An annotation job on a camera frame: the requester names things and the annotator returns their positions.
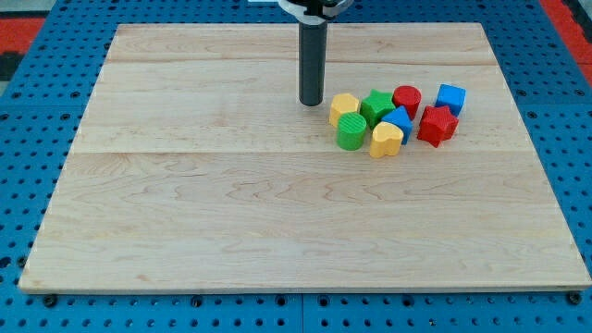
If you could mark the yellow hexagon block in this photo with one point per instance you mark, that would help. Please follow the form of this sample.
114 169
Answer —
341 104

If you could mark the wooden board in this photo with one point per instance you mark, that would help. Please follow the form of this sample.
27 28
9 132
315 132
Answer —
196 170

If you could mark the blue triangle block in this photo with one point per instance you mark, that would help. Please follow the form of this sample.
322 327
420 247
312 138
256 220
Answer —
400 118

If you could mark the blue cube block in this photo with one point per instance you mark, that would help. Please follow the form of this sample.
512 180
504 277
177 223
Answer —
451 96

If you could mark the yellow heart block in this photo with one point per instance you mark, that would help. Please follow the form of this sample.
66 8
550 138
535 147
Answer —
386 140

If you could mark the green star block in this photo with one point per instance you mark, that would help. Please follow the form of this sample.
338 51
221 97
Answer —
376 105

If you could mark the green cylinder block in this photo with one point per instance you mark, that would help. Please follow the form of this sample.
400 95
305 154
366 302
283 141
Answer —
351 131

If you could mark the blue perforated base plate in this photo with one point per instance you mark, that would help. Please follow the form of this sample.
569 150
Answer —
43 103

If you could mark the red star block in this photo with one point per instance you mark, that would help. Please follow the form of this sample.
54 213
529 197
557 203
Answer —
437 125

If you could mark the red cylinder block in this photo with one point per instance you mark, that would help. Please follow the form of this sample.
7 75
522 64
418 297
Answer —
409 97

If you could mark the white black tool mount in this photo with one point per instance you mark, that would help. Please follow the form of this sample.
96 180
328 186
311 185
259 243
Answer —
314 12

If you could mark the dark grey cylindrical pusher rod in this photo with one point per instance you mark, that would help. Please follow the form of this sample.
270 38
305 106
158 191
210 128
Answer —
312 60

